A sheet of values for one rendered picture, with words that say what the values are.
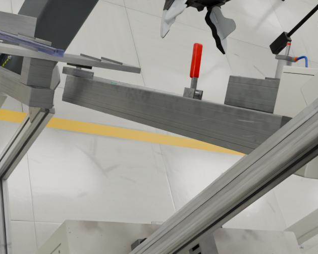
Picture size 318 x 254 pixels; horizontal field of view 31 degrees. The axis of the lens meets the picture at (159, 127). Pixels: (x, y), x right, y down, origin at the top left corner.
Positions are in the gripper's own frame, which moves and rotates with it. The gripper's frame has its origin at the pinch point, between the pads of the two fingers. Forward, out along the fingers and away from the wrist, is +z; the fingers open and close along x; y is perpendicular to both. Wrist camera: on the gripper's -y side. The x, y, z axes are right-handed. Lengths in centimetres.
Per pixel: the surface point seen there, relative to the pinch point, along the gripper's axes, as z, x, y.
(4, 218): 35, -12, -62
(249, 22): -87, 161, -162
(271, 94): 14.4, -6.0, 27.7
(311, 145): 23.7, -13.0, 41.4
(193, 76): 8.6, -6.5, 9.5
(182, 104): 14.3, -10.0, 11.8
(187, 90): 11.0, -7.0, 8.5
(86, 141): 4, 36, -114
